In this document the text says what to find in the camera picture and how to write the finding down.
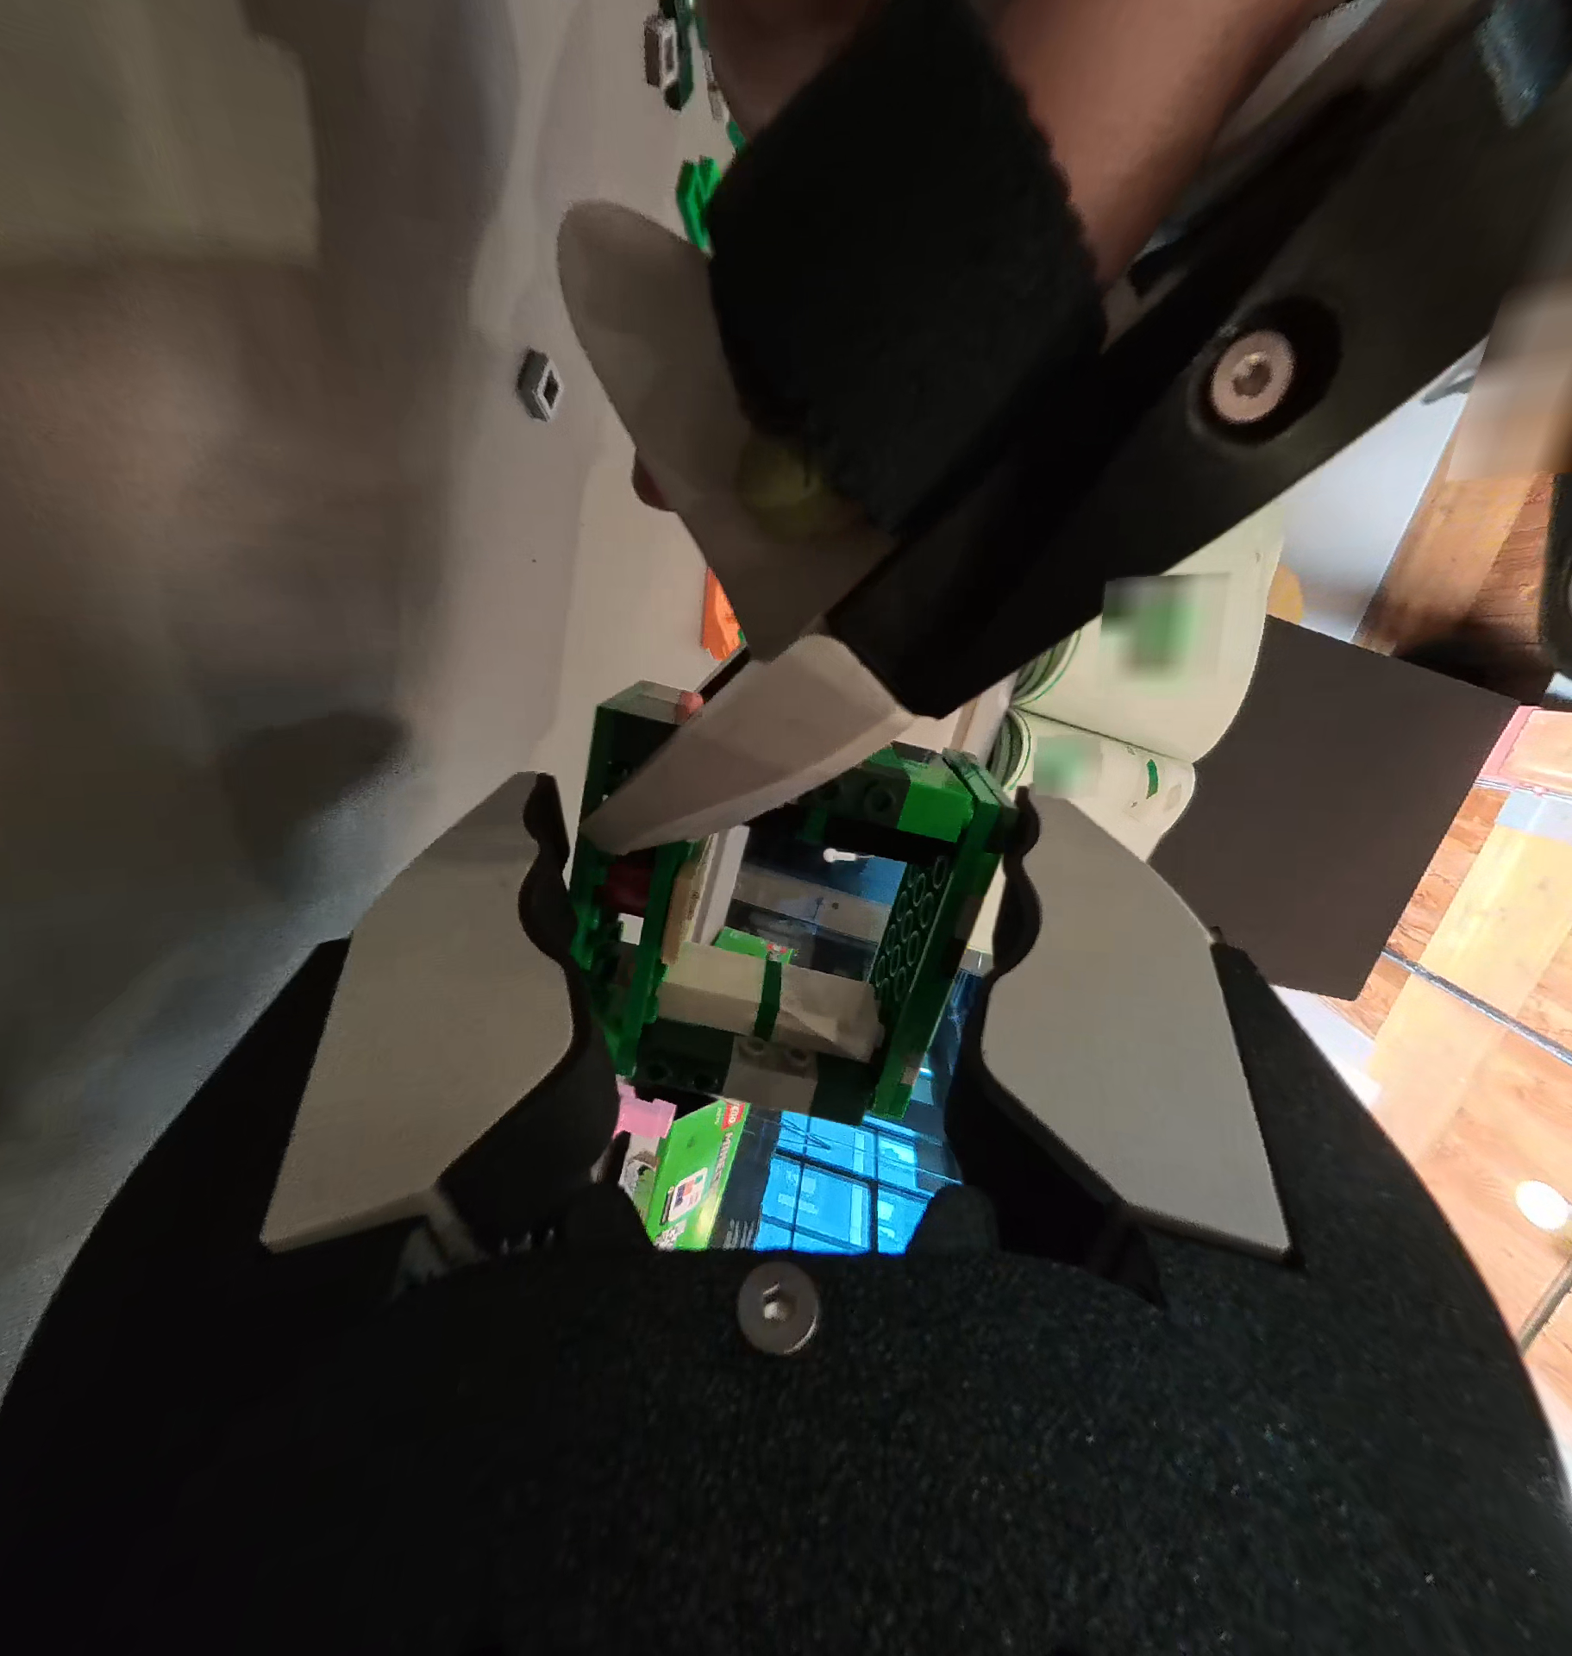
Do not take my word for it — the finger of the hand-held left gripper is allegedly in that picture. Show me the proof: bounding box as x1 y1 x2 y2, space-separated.
577 632 927 859

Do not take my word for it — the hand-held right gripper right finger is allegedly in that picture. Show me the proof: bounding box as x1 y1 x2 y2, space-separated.
958 788 1293 1257

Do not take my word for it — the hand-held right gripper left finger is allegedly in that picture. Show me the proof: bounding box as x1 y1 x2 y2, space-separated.
258 772 621 1251

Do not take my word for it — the green lego creeper figure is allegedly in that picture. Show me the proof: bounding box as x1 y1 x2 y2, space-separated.
565 685 1025 1132

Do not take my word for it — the lego instruction booklet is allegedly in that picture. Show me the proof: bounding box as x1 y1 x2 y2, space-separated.
956 511 1291 845

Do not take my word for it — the green lego set box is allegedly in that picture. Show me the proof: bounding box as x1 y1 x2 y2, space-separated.
628 1100 751 1252

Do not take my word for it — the person's left hand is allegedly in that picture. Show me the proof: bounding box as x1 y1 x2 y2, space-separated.
979 0 1334 292

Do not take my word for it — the large paned window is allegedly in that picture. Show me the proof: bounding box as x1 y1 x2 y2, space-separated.
734 1112 964 1252

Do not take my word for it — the pile of small green bricks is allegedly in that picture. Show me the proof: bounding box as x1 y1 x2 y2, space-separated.
651 0 751 256

